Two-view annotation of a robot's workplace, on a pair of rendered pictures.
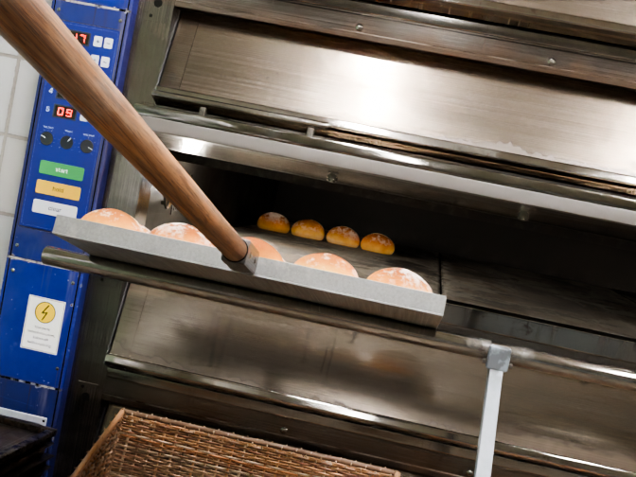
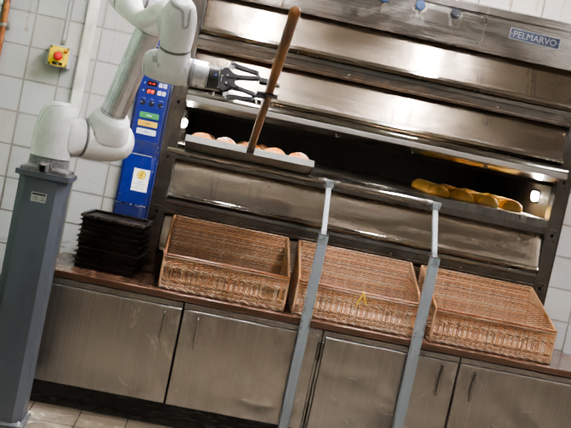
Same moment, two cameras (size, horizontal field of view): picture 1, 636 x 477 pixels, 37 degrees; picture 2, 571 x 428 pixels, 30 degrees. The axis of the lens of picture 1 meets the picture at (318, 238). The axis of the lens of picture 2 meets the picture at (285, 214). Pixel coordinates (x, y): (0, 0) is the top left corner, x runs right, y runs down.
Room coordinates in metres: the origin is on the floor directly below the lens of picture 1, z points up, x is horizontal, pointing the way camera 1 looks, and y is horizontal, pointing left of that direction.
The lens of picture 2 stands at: (-3.13, 0.69, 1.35)
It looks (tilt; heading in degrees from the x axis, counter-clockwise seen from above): 4 degrees down; 350
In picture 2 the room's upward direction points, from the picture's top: 12 degrees clockwise
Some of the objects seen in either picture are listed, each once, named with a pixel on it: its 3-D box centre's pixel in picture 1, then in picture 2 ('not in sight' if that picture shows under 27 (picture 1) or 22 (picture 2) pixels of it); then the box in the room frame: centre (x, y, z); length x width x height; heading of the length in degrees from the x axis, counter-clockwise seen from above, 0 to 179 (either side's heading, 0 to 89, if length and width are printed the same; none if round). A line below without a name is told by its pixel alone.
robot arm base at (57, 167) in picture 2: not in sight; (48, 164); (1.05, 0.88, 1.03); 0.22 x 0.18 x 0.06; 174
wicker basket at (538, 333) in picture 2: not in sight; (483, 312); (1.43, -1.12, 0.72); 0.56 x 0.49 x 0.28; 84
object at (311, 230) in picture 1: (309, 228); not in sight; (2.80, 0.03, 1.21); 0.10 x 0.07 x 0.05; 88
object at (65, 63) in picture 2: not in sight; (59, 56); (1.89, 0.96, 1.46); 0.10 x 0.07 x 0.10; 83
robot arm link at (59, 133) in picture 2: not in sight; (58, 129); (1.07, 0.87, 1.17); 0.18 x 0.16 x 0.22; 115
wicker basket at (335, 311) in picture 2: not in sight; (354, 286); (1.50, -0.53, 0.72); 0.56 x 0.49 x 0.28; 83
